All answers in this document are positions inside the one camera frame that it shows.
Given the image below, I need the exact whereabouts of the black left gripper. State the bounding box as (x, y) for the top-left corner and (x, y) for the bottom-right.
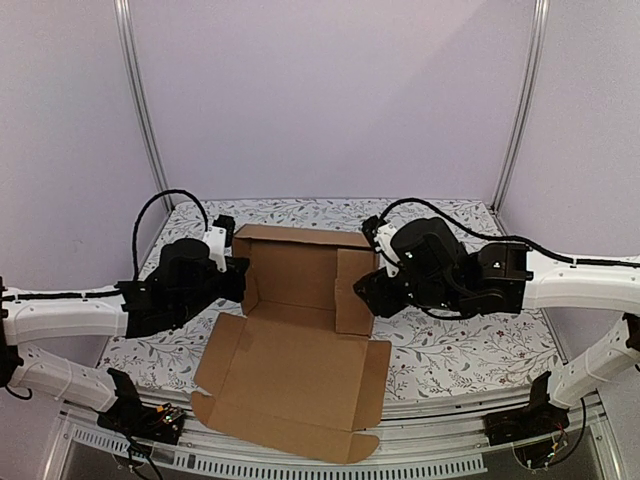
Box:
(176, 257), (250, 324)

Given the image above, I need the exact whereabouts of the brown cardboard box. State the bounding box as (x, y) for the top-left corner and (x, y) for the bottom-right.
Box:
(191, 224), (391, 464)

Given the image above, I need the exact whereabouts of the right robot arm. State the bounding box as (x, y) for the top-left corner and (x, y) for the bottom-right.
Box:
(353, 242), (639, 436)

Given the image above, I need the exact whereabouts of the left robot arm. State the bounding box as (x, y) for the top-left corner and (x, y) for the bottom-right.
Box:
(1, 252), (249, 434)

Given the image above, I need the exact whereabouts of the floral patterned table mat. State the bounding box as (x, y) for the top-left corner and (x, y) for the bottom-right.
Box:
(98, 198), (562, 402)

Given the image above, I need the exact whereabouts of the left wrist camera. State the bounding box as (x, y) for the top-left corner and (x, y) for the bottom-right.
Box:
(203, 215), (235, 273)

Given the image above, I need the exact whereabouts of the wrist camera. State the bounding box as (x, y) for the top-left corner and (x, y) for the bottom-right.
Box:
(203, 215), (235, 273)
(361, 216), (400, 278)

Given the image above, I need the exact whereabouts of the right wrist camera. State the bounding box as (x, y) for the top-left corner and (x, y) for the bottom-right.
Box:
(361, 216), (400, 278)

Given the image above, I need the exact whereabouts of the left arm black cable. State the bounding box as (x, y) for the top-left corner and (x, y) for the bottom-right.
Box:
(130, 188), (211, 286)

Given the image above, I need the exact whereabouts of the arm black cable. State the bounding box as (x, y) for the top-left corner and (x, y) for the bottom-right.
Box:
(377, 197), (640, 271)
(130, 188), (211, 286)

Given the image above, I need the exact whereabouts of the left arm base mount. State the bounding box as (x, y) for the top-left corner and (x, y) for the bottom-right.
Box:
(97, 368), (185, 445)

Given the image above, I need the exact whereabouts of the aluminium front rail frame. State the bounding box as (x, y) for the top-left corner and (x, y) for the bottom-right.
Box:
(43, 387), (625, 479)

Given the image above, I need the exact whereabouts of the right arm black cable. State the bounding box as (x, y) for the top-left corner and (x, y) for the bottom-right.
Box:
(377, 197), (640, 271)

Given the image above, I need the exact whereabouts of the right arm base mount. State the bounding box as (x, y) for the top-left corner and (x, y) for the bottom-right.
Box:
(482, 372), (569, 470)

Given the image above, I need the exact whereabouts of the left aluminium corner post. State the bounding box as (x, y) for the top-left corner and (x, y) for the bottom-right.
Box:
(114, 0), (169, 191)

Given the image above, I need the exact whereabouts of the aluminium corner post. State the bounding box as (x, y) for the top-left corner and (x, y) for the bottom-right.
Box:
(490, 0), (551, 217)
(114, 0), (169, 191)

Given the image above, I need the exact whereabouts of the right aluminium corner post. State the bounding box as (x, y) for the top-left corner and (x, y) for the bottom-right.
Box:
(490, 0), (551, 217)

